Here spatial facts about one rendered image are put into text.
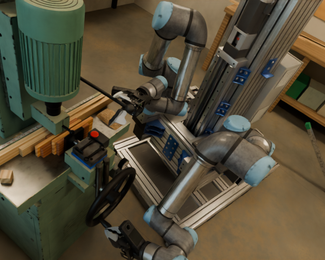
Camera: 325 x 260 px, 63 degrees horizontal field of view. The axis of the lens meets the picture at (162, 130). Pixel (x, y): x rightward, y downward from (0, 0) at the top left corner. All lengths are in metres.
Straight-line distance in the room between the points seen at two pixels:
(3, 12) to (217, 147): 0.76
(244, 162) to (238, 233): 1.43
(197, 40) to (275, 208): 1.82
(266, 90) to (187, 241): 1.00
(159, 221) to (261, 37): 0.92
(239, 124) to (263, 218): 1.32
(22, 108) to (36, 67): 0.28
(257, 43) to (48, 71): 0.93
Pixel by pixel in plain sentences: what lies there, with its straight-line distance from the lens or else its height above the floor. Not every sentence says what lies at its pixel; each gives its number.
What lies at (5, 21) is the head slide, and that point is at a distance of 0.94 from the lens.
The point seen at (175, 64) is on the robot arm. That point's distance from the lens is 1.52.
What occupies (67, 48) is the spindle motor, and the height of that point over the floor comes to 1.36.
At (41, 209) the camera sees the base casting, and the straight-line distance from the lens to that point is 1.16.
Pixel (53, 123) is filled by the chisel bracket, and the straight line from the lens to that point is 1.06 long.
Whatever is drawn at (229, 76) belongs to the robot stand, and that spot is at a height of 1.16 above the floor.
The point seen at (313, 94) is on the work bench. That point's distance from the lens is 3.62.
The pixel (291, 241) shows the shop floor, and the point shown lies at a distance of 2.54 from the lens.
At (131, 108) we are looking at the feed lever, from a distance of 0.96.
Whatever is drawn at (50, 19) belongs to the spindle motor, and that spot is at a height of 1.45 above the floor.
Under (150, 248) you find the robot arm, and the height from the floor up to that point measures 0.86.
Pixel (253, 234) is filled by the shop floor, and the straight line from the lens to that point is 2.36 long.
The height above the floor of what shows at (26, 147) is 0.94.
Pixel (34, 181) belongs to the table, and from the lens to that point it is 1.06.
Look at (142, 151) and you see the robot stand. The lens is 2.09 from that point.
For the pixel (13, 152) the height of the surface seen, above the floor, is 0.93.
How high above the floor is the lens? 1.80
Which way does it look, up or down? 44 degrees down
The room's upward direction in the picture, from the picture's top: 22 degrees clockwise
